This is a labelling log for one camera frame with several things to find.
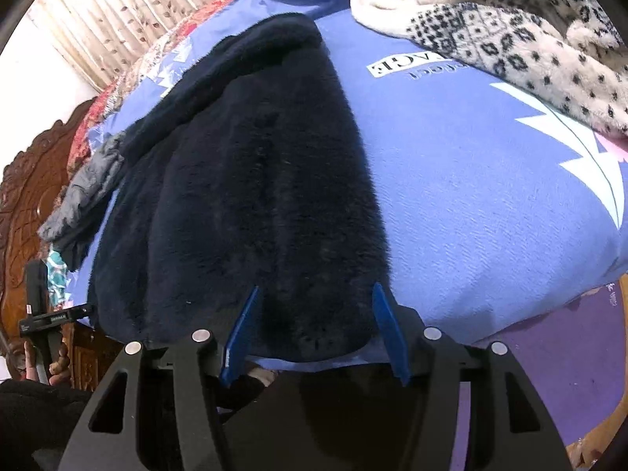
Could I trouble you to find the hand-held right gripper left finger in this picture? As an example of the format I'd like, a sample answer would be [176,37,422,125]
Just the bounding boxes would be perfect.
[58,285,263,471]

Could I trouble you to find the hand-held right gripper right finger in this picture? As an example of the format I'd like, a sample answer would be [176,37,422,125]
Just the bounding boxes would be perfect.
[371,282,575,471]

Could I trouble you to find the grey puffer jacket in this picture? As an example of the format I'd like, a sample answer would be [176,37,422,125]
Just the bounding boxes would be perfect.
[37,132,128,256]

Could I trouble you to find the navy fleece jacket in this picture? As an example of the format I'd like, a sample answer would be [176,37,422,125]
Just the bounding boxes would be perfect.
[87,14,393,364]

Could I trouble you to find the person's left forearm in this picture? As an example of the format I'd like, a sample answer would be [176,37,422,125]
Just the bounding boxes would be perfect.
[0,380,94,471]

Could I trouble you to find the person's left hand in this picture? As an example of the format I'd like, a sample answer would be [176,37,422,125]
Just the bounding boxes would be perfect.
[12,341,74,388]

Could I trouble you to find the teal patterned cloth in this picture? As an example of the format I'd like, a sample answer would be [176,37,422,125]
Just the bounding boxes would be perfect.
[46,250,69,310]

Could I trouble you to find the carved wooden headboard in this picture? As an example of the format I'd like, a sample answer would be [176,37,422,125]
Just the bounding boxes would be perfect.
[0,98,123,393]

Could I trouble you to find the blue printed bedsheet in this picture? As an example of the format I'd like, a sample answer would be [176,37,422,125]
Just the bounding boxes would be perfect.
[64,0,628,371]

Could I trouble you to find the purple cloth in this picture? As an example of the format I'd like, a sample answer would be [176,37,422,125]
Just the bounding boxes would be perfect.
[442,282,628,471]

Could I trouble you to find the red floral quilt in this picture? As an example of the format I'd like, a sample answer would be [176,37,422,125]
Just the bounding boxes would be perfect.
[66,0,246,168]

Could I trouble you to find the white patterned fleece garment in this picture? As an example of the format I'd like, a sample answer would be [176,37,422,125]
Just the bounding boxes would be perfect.
[349,0,628,138]

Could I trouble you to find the beige leaf-print curtain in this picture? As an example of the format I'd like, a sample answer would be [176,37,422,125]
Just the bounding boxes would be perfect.
[27,0,305,91]

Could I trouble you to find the wooden bed frame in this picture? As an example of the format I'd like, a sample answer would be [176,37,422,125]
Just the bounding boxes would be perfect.
[564,402,628,471]

